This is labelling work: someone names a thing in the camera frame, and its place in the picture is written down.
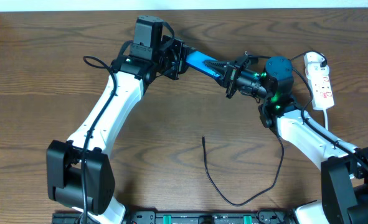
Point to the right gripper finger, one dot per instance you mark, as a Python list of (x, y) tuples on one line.
[(220, 81), (217, 66)]

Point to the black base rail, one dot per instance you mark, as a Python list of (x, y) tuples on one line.
[(263, 216)]

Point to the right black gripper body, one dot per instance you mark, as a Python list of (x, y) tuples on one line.
[(233, 76)]

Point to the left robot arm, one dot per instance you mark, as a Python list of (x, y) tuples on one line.
[(79, 173)]

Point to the white charger plug adapter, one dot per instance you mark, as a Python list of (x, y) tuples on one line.
[(315, 70)]

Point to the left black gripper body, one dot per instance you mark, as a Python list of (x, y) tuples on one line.
[(177, 62)]

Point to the white power strip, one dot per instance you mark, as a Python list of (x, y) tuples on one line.
[(321, 87)]

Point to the blue Galaxy smartphone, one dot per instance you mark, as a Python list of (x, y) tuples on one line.
[(197, 59)]

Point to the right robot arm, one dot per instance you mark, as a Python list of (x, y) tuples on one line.
[(342, 165)]

